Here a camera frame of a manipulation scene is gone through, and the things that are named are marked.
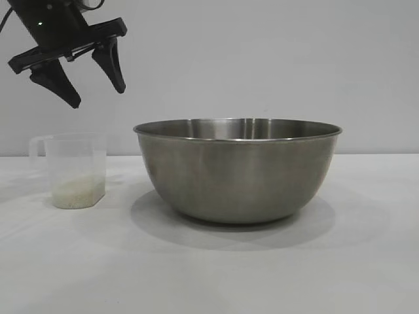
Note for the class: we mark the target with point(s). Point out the grey wrist camera housing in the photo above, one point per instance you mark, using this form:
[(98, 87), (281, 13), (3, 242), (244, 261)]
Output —
[(91, 4)]

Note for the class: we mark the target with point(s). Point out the clear plastic measuring cup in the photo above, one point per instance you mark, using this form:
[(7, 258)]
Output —
[(75, 157)]

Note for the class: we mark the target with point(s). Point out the white uncooked rice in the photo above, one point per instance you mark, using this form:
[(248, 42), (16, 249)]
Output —
[(77, 194)]

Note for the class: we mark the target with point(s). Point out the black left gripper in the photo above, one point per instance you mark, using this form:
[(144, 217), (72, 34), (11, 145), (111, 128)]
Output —
[(52, 26)]

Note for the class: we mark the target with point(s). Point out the stainless steel mixing bowl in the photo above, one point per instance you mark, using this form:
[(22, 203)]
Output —
[(239, 176)]

